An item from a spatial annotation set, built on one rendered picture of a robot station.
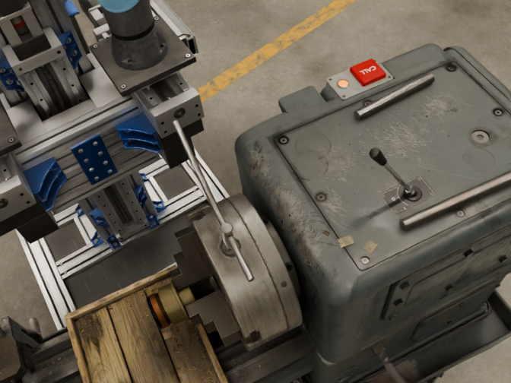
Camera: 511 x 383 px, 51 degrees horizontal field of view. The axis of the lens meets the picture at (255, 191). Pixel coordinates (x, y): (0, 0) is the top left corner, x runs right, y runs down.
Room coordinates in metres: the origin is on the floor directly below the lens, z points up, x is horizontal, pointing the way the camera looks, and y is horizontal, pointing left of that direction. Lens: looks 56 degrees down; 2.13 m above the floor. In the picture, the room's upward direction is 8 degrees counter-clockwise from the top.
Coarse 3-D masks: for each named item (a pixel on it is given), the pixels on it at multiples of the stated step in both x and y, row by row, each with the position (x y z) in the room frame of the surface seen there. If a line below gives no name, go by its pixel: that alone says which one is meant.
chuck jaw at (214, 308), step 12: (204, 300) 0.43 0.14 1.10; (216, 300) 0.43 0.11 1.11; (192, 312) 0.41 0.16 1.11; (204, 312) 0.41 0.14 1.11; (216, 312) 0.40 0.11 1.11; (228, 312) 0.40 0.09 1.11; (204, 324) 0.38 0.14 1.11; (216, 324) 0.38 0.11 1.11; (228, 324) 0.37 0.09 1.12; (228, 336) 0.35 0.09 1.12; (240, 336) 0.35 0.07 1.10; (252, 336) 0.35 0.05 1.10
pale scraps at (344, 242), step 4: (324, 232) 0.47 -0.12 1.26; (328, 232) 0.47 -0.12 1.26; (348, 236) 0.45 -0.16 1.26; (340, 240) 0.45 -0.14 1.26; (344, 240) 0.45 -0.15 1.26; (348, 240) 0.45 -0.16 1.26; (352, 240) 0.44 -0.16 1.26; (340, 244) 0.44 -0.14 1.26; (344, 244) 0.44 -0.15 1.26; (348, 244) 0.44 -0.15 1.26; (368, 244) 0.43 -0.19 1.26; (372, 244) 0.43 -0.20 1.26; (376, 244) 0.43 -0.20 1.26; (364, 248) 0.43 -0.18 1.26; (368, 248) 0.42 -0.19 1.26; (372, 248) 0.42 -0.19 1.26; (368, 252) 0.42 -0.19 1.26; (372, 252) 0.42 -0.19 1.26
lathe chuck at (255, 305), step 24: (192, 216) 0.59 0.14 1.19; (216, 240) 0.50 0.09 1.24; (240, 240) 0.49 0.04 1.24; (216, 264) 0.45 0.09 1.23; (264, 264) 0.44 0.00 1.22; (240, 288) 0.40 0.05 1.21; (264, 288) 0.40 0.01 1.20; (240, 312) 0.37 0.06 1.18; (264, 312) 0.37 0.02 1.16; (264, 336) 0.35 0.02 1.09
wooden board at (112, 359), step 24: (144, 288) 0.58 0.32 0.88; (72, 312) 0.54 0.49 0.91; (96, 312) 0.54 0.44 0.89; (120, 312) 0.53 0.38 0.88; (144, 312) 0.52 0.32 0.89; (72, 336) 0.48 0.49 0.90; (96, 336) 0.48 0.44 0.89; (120, 336) 0.47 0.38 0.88; (144, 336) 0.46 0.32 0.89; (168, 336) 0.45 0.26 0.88; (192, 336) 0.44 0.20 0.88; (96, 360) 0.42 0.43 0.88; (120, 360) 0.41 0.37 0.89; (144, 360) 0.40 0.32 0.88; (168, 360) 0.39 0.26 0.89; (192, 360) 0.38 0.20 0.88; (216, 360) 0.37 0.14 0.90
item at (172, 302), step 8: (160, 288) 0.47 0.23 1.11; (168, 288) 0.47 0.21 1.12; (176, 288) 0.47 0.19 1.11; (184, 288) 0.47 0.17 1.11; (152, 296) 0.46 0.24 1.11; (160, 296) 0.45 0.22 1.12; (168, 296) 0.45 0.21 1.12; (176, 296) 0.44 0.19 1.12; (184, 296) 0.45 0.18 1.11; (192, 296) 0.45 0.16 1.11; (152, 304) 0.44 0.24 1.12; (160, 304) 0.44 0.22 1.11; (168, 304) 0.43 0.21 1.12; (176, 304) 0.43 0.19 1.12; (184, 304) 0.43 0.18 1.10; (152, 312) 0.42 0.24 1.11; (160, 312) 0.42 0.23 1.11; (168, 312) 0.42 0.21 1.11; (176, 312) 0.42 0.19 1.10; (184, 312) 0.42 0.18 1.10; (160, 320) 0.41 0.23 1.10; (168, 320) 0.41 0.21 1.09; (176, 320) 0.41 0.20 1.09; (184, 320) 0.41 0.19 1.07; (160, 328) 0.40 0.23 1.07
